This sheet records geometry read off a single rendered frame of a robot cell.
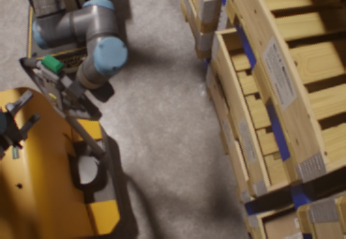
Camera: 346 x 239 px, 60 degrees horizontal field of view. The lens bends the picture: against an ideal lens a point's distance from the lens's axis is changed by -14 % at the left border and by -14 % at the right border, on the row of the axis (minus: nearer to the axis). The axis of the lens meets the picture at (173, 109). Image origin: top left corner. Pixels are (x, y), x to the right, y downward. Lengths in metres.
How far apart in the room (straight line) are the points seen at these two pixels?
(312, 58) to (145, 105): 1.54
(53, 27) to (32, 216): 0.96
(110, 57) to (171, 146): 1.64
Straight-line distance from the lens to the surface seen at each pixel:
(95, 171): 2.00
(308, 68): 1.27
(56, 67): 1.12
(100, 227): 2.04
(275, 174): 1.69
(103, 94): 1.00
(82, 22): 0.91
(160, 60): 2.67
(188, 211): 2.37
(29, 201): 1.62
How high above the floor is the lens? 2.36
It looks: 70 degrees down
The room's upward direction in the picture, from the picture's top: straight up
